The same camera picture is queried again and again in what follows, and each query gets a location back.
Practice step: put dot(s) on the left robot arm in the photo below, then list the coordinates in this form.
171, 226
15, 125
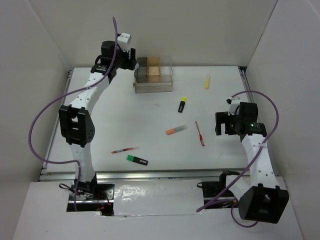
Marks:
75, 120

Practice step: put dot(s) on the green black highlighter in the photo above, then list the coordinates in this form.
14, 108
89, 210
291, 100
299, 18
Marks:
137, 160

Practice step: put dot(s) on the orange grey highlighter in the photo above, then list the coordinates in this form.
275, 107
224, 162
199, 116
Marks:
176, 129

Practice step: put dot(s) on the white cover panel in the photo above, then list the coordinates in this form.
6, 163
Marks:
156, 198

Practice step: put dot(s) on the clear plastic organizer tray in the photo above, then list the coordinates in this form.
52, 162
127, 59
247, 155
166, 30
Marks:
166, 79

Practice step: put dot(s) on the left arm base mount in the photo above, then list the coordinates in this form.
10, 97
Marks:
101, 201

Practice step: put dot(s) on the dark grey compartment box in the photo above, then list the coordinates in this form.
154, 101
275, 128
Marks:
140, 72

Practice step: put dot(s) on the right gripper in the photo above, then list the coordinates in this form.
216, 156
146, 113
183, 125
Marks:
222, 117

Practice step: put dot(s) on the red gel pen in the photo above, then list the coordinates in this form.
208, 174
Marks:
200, 135

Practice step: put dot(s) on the aluminium frame rail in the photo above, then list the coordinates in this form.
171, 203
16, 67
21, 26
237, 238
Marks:
124, 119

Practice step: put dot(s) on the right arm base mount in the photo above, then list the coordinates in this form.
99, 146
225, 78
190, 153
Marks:
212, 188

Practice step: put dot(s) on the tan compartment box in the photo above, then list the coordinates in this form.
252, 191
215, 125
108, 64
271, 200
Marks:
153, 69

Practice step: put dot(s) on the yellow black highlighter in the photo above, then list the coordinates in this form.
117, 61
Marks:
182, 104

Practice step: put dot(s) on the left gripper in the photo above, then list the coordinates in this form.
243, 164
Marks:
129, 64

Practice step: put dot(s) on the clear red pen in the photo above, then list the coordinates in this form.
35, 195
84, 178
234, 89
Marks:
125, 149

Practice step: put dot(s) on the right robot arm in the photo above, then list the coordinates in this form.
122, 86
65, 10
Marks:
262, 199

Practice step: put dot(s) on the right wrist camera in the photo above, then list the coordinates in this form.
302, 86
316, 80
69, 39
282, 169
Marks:
234, 104

